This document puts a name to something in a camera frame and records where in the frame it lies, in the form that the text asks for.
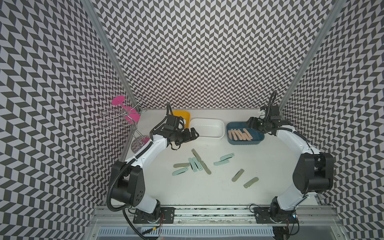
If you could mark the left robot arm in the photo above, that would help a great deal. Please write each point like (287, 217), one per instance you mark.
(127, 184)

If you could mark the wire rack with pink discs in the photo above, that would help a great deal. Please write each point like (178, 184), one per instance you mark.
(118, 110)

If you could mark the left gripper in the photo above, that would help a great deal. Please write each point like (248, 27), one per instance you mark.
(188, 136)

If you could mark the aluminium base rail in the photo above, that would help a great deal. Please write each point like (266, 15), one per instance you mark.
(227, 215)

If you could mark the pink knife vertical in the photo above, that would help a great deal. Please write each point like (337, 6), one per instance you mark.
(234, 135)

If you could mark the olive knife centre vertical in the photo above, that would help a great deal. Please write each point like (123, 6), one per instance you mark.
(207, 170)

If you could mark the olive knife under pink pair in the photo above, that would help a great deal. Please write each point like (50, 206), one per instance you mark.
(196, 155)

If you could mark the white storage box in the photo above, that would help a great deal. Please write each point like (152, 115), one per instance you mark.
(208, 128)

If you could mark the mint knife middle right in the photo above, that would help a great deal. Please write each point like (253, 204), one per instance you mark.
(219, 163)

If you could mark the pink knife diagonal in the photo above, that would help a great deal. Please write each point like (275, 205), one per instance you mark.
(240, 136)

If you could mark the mint knife centre right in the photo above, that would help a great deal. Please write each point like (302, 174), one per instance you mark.
(198, 164)

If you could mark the olive knife left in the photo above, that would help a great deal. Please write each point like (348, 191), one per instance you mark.
(181, 165)

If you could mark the mint knife centre left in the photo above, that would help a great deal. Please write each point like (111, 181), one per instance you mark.
(193, 165)

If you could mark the dark teal storage box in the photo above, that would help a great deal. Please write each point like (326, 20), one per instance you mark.
(257, 137)

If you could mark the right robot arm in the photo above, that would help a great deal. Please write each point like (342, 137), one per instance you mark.
(314, 171)

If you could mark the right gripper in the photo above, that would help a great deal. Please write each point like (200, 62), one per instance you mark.
(252, 121)

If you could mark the yellow storage box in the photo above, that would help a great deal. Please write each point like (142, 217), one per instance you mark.
(185, 115)

